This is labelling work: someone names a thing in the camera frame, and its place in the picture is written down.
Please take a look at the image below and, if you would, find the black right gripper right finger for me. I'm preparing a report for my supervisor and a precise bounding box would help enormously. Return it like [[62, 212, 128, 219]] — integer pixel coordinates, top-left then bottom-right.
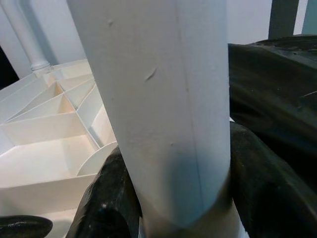
[[228, 121, 317, 238]]

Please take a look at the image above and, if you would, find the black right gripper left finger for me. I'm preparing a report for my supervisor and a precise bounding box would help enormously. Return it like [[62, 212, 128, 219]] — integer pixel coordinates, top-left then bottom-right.
[[66, 145, 144, 238]]

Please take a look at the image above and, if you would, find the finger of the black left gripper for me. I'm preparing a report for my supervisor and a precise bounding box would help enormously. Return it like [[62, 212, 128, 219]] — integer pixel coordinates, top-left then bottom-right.
[[0, 215, 53, 238]]

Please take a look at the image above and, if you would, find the white plastic table top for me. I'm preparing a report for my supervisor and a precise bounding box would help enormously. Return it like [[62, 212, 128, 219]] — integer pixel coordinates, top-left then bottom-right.
[[0, 59, 119, 238]]

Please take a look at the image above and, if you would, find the white plastic table leg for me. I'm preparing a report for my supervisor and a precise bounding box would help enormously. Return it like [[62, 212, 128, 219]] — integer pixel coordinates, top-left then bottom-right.
[[66, 0, 248, 238], [0, 0, 52, 74]]

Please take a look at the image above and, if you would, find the black plastic sheet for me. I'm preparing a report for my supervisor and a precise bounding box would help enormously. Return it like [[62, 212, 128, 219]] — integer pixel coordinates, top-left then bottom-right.
[[227, 36, 317, 191]]

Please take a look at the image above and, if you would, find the black door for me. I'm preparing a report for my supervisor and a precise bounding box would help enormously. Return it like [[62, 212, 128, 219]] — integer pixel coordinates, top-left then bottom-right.
[[0, 44, 21, 91]]

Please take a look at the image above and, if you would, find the black wall strip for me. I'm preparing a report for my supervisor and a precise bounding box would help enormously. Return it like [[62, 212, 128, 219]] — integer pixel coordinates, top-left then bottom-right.
[[268, 0, 300, 40]]

